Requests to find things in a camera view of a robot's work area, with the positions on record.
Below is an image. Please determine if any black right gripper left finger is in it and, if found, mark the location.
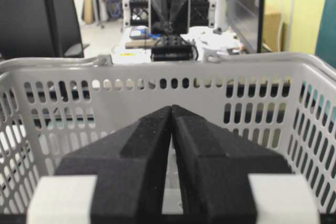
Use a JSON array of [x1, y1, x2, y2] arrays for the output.
[[55, 106, 172, 223]]

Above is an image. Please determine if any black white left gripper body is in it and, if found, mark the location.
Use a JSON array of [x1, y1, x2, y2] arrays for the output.
[[122, 0, 216, 34]]

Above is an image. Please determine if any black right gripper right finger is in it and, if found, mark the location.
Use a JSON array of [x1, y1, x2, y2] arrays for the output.
[[171, 105, 291, 223]]

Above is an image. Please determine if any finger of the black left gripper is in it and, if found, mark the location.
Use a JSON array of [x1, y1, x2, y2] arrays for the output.
[[172, 35, 192, 60], [151, 35, 170, 61]]

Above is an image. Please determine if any grey plastic shopping basket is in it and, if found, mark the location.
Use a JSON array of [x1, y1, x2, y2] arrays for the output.
[[1, 53, 335, 223]]

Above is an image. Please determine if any white cylindrical roll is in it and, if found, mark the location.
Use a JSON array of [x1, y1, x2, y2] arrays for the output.
[[215, 0, 228, 34]]

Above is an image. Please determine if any black monitor panel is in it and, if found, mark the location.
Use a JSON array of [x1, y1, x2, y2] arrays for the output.
[[227, 0, 265, 54]]

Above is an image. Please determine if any cardboard box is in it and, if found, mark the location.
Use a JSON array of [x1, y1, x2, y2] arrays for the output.
[[262, 9, 281, 52]]

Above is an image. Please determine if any black office chair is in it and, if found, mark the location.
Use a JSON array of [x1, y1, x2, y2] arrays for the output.
[[1, 0, 84, 60]]

